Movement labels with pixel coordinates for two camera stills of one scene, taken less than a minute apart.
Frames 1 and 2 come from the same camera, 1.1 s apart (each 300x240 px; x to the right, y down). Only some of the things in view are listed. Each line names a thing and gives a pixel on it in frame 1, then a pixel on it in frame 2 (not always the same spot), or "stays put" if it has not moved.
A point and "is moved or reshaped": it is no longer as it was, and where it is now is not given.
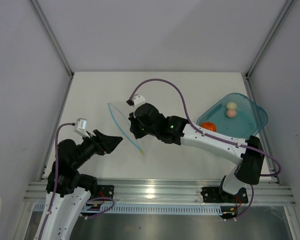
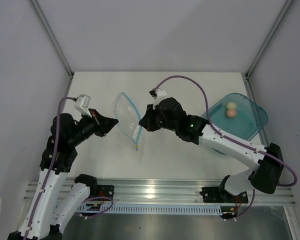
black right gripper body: x=139 y=130 to x=169 y=125
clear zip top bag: x=122 y=121 is moved or reshaped
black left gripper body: x=90 y=147 to x=86 y=128
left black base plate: x=105 y=191 stays put
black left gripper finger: x=108 y=143 to x=106 y=124
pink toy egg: x=231 y=113 stays put
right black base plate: x=214 y=194 stays put
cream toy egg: x=231 y=105 stays put
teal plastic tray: x=236 y=114 stays put
